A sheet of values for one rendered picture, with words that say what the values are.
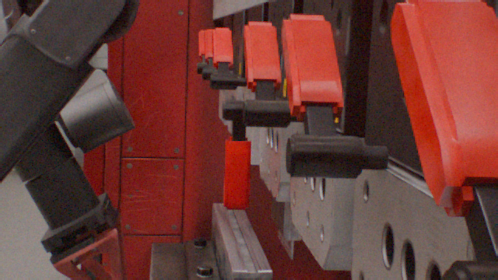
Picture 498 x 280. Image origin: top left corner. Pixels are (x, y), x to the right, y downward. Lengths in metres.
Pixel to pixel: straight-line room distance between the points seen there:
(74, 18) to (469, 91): 0.40
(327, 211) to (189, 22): 1.30
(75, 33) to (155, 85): 1.20
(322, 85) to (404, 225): 0.08
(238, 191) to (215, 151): 1.02
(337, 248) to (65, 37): 0.22
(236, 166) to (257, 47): 0.18
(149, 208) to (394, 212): 1.46
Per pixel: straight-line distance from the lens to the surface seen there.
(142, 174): 1.77
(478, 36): 0.20
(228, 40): 0.99
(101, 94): 0.87
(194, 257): 1.57
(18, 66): 0.58
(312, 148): 0.35
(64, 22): 0.55
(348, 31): 0.45
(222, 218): 1.58
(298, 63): 0.38
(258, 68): 0.57
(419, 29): 0.21
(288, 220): 0.87
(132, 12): 0.57
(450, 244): 0.28
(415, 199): 0.32
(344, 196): 0.46
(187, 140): 1.76
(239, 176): 0.74
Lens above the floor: 1.30
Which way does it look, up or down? 7 degrees down
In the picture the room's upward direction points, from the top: 2 degrees clockwise
